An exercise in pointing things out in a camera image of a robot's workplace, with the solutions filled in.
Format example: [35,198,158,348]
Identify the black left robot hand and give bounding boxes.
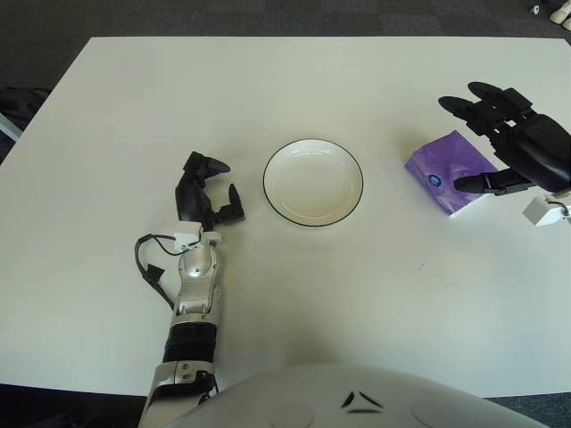
[173,151,246,233]

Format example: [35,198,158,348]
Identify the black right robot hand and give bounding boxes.
[438,81,571,197]

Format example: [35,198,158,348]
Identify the purple tissue paper pack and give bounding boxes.
[403,129,501,218]

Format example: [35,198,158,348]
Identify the white plate black rim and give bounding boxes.
[262,139,365,227]

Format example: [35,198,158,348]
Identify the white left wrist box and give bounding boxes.
[173,229,201,255]

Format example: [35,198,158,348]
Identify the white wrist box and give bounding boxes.
[522,195,571,227]
[173,229,201,255]

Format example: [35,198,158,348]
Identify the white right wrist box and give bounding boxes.
[522,195,571,227]

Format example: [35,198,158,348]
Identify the grey white furniture edge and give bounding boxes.
[0,111,23,143]

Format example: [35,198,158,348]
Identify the black bag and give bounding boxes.
[0,87,53,148]

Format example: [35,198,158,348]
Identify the grey robot torso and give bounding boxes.
[171,361,539,428]

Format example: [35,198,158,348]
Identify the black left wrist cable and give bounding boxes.
[135,234,178,311]

